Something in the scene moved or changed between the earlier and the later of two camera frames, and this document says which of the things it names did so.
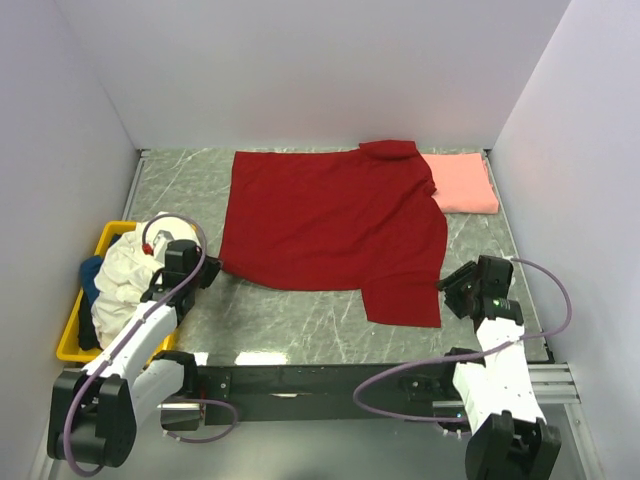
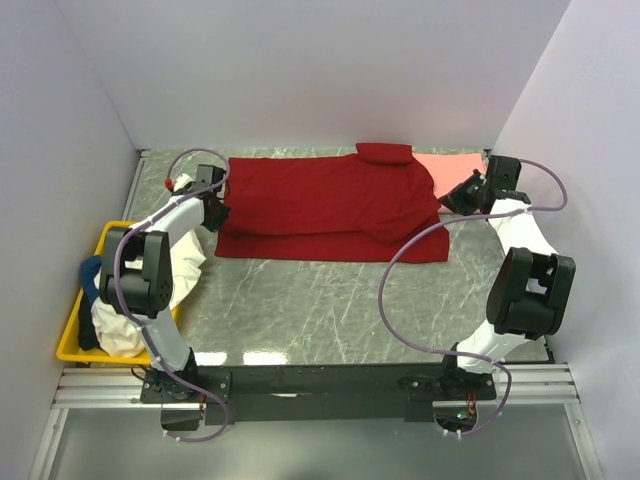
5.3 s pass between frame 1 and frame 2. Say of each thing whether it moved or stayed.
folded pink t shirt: stayed
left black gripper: moved
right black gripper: moved
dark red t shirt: moved
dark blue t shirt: stayed
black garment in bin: stayed
